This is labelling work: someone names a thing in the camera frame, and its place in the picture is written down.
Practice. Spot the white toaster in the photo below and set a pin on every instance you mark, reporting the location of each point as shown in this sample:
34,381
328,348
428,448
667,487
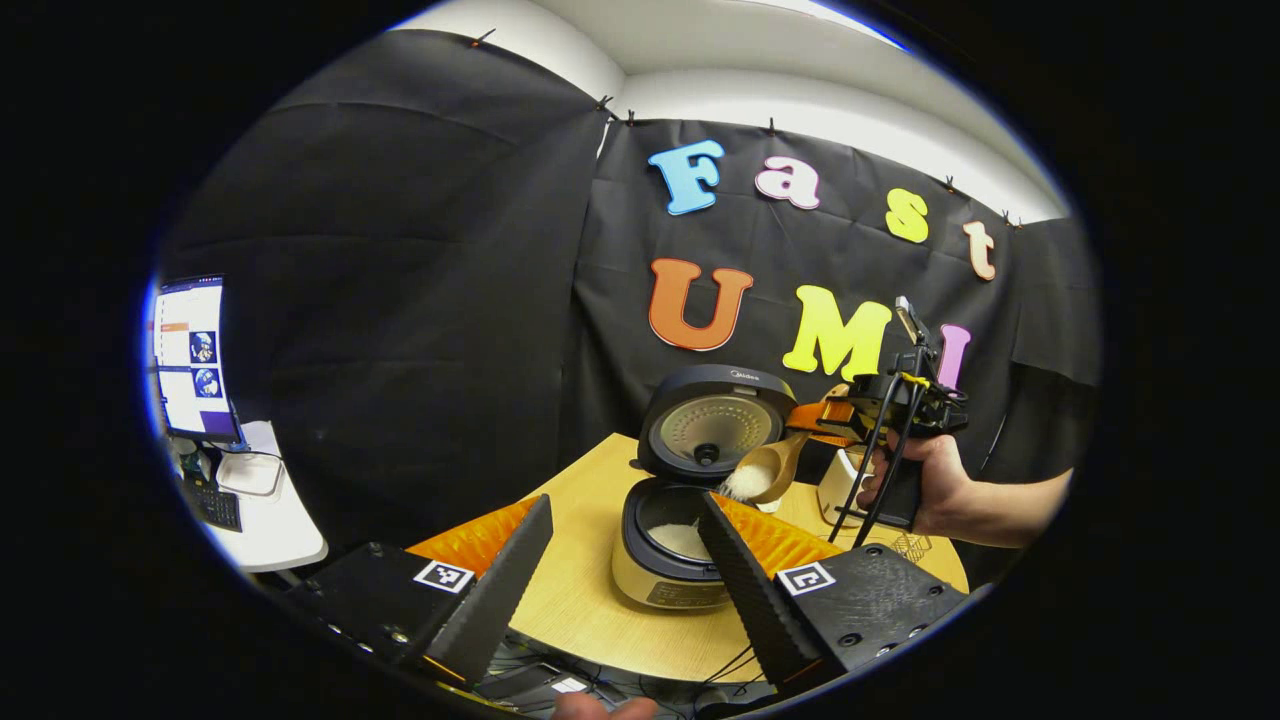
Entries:
838,490

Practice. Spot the wooden spoon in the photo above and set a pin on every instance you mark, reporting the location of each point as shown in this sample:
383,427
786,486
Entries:
765,470

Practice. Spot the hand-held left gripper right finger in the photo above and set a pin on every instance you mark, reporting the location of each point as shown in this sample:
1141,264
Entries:
750,590

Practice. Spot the computer monitor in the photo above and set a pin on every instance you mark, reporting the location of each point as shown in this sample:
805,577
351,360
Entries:
190,360

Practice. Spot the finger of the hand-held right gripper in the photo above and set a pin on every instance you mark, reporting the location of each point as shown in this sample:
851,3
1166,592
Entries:
825,420

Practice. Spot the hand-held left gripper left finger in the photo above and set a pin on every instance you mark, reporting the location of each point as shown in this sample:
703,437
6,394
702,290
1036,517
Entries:
500,590

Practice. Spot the white side table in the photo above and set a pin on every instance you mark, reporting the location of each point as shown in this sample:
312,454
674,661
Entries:
275,530

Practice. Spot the black keyboard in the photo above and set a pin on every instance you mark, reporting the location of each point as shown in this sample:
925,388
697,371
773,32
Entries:
215,505

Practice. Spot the dark grey rice cooker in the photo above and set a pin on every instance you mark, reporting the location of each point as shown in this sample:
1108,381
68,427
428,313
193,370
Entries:
700,430

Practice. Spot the black backdrop cloth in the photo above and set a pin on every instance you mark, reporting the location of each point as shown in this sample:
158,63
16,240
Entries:
420,300

